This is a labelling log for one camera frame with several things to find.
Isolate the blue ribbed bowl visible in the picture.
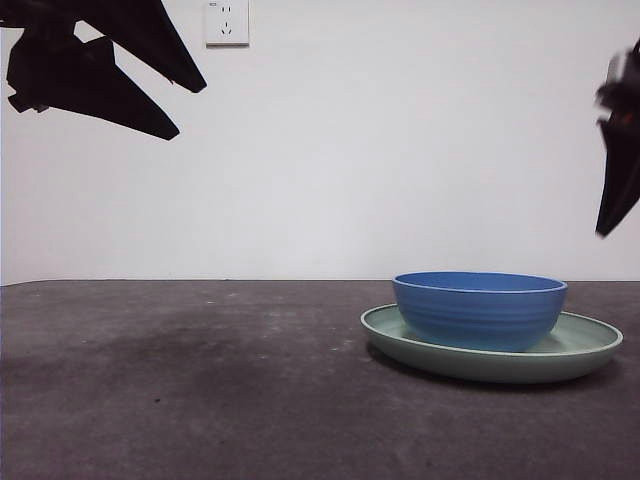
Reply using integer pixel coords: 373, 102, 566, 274
391, 270, 569, 352

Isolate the green round plate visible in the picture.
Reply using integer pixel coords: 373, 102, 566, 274
359, 302, 625, 385

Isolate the white wall socket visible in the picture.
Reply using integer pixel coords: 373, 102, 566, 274
204, 0, 250, 49

